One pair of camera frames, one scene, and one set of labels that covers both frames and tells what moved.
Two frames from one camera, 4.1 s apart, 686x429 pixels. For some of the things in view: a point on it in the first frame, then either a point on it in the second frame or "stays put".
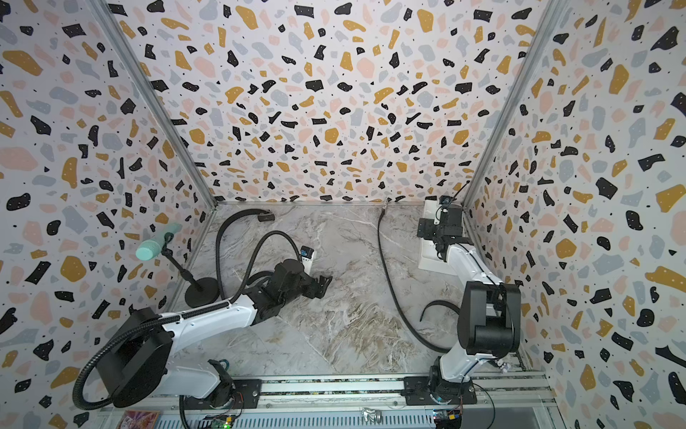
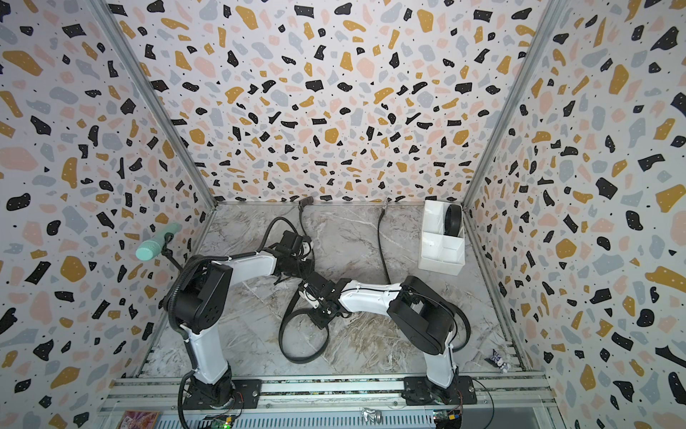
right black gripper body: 437,231 to 323,309
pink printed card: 138,419 stays put
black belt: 437,304 stays put
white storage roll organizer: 428,257 stays put
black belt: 264,215 to 326,330
